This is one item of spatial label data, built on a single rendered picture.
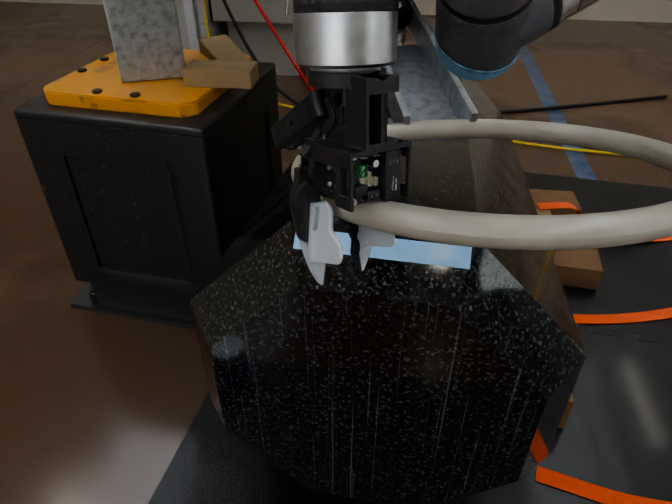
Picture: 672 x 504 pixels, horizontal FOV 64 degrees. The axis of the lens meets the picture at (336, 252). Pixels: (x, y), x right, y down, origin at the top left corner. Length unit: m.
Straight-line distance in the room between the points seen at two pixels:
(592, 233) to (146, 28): 1.46
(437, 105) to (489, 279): 0.32
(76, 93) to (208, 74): 0.38
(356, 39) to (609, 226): 0.26
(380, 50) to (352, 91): 0.04
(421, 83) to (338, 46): 0.62
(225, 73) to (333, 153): 1.19
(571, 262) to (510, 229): 1.72
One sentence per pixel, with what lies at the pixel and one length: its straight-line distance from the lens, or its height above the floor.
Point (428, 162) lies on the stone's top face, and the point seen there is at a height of 0.80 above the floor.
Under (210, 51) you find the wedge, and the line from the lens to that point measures 1.91.
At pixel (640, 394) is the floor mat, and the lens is 1.91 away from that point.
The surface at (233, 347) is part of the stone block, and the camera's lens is 1.09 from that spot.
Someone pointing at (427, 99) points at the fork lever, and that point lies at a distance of 1.02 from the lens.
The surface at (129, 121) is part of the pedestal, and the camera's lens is 1.61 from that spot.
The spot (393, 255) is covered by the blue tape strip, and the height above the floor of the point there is 0.77.
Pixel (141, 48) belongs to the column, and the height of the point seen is 0.87.
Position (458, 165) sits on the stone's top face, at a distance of 1.16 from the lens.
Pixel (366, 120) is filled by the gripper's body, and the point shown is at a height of 1.14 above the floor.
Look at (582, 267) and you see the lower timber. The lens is 2.17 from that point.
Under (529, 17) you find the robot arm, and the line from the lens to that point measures 0.58.
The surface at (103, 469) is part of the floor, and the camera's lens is 1.67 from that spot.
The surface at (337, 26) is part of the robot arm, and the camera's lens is 0.46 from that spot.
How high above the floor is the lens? 1.32
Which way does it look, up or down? 36 degrees down
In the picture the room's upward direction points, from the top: straight up
